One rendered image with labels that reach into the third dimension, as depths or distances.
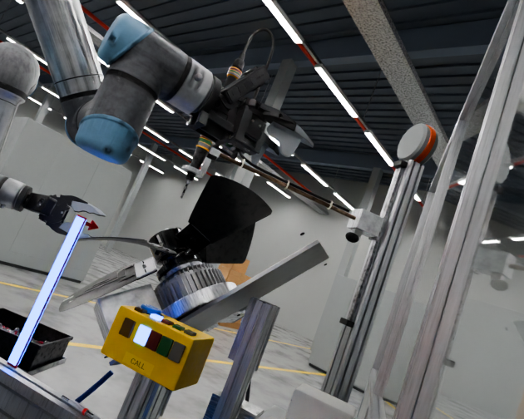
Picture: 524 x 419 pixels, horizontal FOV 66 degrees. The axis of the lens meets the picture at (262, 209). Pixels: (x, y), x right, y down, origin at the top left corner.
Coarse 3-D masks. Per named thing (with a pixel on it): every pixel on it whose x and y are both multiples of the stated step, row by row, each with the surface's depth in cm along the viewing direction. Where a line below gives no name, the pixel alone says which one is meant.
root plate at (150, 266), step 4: (144, 260) 130; (148, 260) 129; (152, 260) 128; (136, 264) 129; (140, 264) 129; (148, 264) 127; (152, 264) 126; (136, 268) 127; (140, 268) 127; (148, 268) 125; (152, 268) 125; (136, 272) 125; (140, 272) 125; (144, 272) 124; (148, 272) 123; (152, 272) 123; (136, 276) 123; (140, 276) 122
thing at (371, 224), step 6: (354, 210) 143; (360, 210) 139; (366, 210) 138; (360, 216) 138; (366, 216) 138; (372, 216) 139; (378, 216) 140; (354, 222) 139; (360, 222) 137; (366, 222) 138; (372, 222) 139; (378, 222) 140; (348, 228) 143; (354, 228) 139; (360, 228) 137; (366, 228) 138; (372, 228) 139; (378, 228) 139; (366, 234) 143; (372, 234) 139; (378, 234) 141
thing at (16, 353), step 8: (72, 224) 87; (80, 224) 87; (72, 232) 87; (72, 240) 86; (64, 248) 86; (64, 256) 85; (56, 264) 85; (56, 272) 85; (48, 280) 85; (48, 288) 84; (40, 296) 84; (40, 304) 84; (32, 312) 84; (40, 312) 83; (32, 320) 83; (24, 328) 83; (32, 328) 83; (24, 336) 83; (16, 344) 83; (24, 344) 82; (16, 352) 82; (8, 360) 82; (16, 360) 82
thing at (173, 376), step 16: (144, 320) 71; (160, 320) 72; (176, 320) 79; (112, 336) 72; (176, 336) 68; (208, 336) 75; (112, 352) 71; (128, 352) 70; (144, 352) 69; (192, 352) 68; (208, 352) 75; (144, 368) 68; (160, 368) 68; (176, 368) 67; (192, 368) 71; (160, 384) 67; (176, 384) 67; (192, 384) 73
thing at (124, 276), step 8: (112, 272) 131; (120, 272) 127; (128, 272) 125; (96, 280) 130; (104, 280) 125; (112, 280) 123; (120, 280) 122; (128, 280) 121; (88, 288) 123; (96, 288) 122; (104, 288) 120; (112, 288) 119; (80, 296) 120; (88, 296) 118; (96, 296) 117; (64, 304) 117; (72, 304) 115; (80, 304) 114
